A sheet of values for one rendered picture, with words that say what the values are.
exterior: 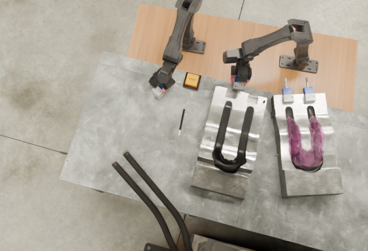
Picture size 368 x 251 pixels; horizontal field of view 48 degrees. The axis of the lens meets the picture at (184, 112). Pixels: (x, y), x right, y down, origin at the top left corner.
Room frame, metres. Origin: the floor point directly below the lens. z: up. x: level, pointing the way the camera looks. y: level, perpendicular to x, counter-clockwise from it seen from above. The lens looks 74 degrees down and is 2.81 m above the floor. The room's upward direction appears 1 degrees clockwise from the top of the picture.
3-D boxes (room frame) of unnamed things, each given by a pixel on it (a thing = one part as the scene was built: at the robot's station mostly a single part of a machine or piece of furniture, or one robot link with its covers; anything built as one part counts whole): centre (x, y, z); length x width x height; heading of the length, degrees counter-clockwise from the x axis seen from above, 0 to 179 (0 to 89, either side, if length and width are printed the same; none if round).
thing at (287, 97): (0.68, -0.51, 0.86); 0.13 x 0.05 x 0.05; 3
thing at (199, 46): (0.95, -0.01, 0.84); 0.20 x 0.07 x 0.08; 80
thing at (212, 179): (0.42, -0.22, 0.87); 0.50 x 0.26 x 0.14; 166
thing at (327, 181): (0.41, -0.59, 0.86); 0.50 x 0.26 x 0.11; 3
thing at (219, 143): (0.43, -0.24, 0.92); 0.35 x 0.16 x 0.09; 166
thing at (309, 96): (0.69, -0.62, 0.86); 0.13 x 0.05 x 0.05; 3
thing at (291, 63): (0.85, -0.60, 0.84); 0.20 x 0.07 x 0.08; 80
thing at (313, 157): (0.42, -0.58, 0.90); 0.26 x 0.18 x 0.08; 3
